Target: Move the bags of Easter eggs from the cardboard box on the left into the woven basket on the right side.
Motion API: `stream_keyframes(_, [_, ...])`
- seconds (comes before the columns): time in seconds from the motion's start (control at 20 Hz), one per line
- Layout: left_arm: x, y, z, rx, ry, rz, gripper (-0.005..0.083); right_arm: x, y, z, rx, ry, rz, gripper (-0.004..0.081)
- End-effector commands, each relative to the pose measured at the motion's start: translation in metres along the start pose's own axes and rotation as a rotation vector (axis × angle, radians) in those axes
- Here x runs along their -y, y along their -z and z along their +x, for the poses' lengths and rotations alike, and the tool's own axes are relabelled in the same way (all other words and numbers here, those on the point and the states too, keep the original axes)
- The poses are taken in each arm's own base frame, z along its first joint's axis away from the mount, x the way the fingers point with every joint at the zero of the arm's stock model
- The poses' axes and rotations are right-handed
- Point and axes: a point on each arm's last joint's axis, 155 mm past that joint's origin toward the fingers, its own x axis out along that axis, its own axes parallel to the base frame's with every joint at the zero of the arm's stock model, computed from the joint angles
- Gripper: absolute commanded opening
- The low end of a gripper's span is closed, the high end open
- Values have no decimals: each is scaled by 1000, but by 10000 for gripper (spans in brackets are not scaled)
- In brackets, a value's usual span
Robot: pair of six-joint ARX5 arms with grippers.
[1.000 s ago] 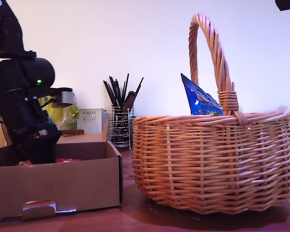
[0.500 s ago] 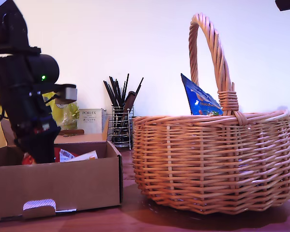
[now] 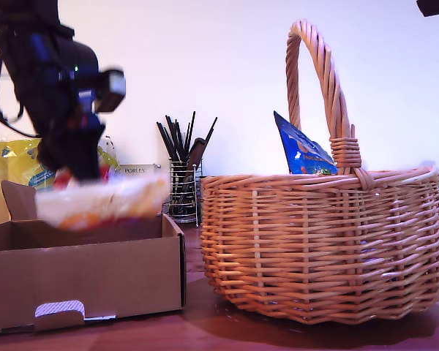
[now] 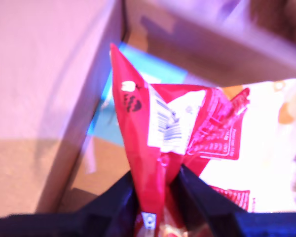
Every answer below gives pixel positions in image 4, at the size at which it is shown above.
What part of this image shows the brown cardboard box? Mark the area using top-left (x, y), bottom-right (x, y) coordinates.
top-left (0, 0), bottom-right (296, 215)

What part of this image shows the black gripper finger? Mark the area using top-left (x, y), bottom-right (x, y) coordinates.
top-left (176, 164), bottom-right (249, 237)
top-left (76, 171), bottom-right (140, 237)

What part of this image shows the white pack with red print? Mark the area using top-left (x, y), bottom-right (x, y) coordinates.
top-left (198, 79), bottom-right (296, 214)

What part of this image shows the red mini eggs bag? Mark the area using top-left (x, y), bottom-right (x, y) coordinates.
top-left (110, 43), bottom-right (251, 237)

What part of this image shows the teal crumpled wrapper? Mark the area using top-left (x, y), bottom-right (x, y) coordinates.
top-left (87, 41), bottom-right (188, 147)

